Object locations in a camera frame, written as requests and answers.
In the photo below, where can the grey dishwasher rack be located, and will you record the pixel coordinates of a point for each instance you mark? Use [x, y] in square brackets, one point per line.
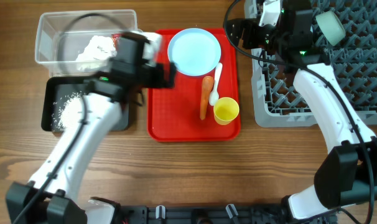
[354, 59]

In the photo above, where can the clear plastic bin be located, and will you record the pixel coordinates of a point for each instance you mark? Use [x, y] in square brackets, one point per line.
[62, 36]

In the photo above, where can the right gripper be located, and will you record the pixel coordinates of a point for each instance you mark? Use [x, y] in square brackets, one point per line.
[251, 26]

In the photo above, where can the orange carrot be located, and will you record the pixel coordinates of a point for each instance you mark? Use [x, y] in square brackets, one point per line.
[207, 85]

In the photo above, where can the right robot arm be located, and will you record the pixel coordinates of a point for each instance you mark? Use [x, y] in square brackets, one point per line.
[348, 175]

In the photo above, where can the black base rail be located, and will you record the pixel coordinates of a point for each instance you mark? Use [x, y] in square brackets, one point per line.
[230, 214]

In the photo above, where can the yellow plastic cup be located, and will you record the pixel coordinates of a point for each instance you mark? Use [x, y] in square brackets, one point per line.
[226, 110]

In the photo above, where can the white plastic spoon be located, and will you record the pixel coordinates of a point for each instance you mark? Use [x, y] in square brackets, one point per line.
[214, 96]

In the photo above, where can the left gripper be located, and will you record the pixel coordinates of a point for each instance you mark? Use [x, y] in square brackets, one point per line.
[158, 81]

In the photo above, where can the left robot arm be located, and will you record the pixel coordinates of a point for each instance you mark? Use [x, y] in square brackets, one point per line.
[51, 193]

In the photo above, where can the black plastic tray bin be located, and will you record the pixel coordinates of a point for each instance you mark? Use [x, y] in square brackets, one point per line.
[58, 86]

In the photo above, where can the white rice pile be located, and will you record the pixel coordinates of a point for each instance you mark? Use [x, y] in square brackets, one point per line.
[67, 111]

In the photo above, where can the large light blue plate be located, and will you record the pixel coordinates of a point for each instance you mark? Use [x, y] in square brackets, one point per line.
[195, 52]

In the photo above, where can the red snack wrapper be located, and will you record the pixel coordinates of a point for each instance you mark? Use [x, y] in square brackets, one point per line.
[115, 38]

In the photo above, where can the green bowl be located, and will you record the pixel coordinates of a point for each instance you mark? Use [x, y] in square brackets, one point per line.
[331, 27]

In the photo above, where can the white tissue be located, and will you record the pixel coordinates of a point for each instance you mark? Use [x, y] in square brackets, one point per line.
[96, 53]

